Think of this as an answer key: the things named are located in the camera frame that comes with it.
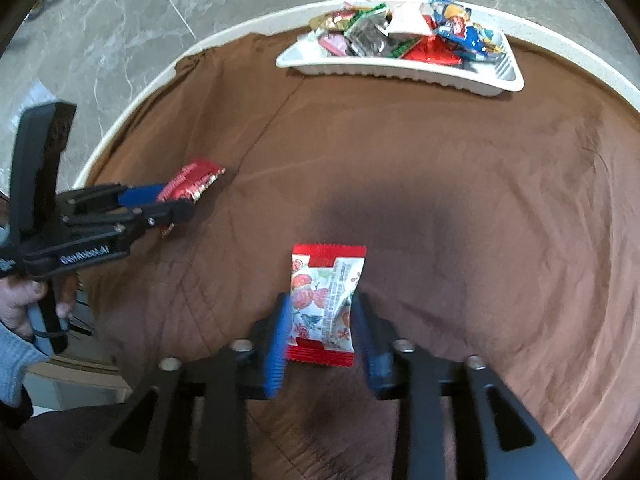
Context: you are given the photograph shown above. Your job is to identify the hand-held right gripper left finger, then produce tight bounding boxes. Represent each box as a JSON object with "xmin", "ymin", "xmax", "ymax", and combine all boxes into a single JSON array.
[{"xmin": 65, "ymin": 292, "xmax": 293, "ymax": 480}]

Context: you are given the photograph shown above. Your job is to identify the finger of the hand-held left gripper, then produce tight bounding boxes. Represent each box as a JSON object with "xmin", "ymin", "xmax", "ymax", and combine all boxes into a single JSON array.
[
  {"xmin": 62, "ymin": 200, "xmax": 197, "ymax": 241},
  {"xmin": 57, "ymin": 183, "xmax": 173, "ymax": 211}
]

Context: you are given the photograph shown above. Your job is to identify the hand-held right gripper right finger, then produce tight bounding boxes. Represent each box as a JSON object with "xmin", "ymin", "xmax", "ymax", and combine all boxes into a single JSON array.
[{"xmin": 350, "ymin": 291, "xmax": 581, "ymax": 480}]

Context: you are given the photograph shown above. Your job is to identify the small red snack packet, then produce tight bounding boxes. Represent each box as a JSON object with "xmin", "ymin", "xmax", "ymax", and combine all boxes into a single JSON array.
[{"xmin": 156, "ymin": 157, "xmax": 226, "ymax": 239}]

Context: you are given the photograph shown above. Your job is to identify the red and white strawberry packet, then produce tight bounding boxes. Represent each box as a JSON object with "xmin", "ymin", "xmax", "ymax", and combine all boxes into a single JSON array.
[{"xmin": 285, "ymin": 244, "xmax": 367, "ymax": 368}]

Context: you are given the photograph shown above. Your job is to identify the white plastic tray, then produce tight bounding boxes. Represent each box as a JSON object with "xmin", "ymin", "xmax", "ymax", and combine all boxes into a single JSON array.
[{"xmin": 276, "ymin": 2, "xmax": 525, "ymax": 98}]

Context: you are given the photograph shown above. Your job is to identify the pile of mixed snack packets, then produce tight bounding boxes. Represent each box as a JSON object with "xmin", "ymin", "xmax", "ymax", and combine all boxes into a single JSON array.
[{"xmin": 300, "ymin": 0, "xmax": 507, "ymax": 67}]

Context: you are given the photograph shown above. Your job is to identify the person's left forearm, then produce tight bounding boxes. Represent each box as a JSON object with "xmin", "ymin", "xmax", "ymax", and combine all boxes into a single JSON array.
[{"xmin": 0, "ymin": 317, "xmax": 51, "ymax": 411}]

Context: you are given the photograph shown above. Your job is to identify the person's left hand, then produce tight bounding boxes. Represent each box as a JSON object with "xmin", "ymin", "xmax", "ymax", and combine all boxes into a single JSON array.
[{"xmin": 0, "ymin": 272, "xmax": 80, "ymax": 343}]

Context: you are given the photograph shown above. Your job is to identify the brown tablecloth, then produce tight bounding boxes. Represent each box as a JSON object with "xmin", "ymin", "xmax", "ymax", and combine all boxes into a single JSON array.
[{"xmin": 82, "ymin": 30, "xmax": 640, "ymax": 480}]

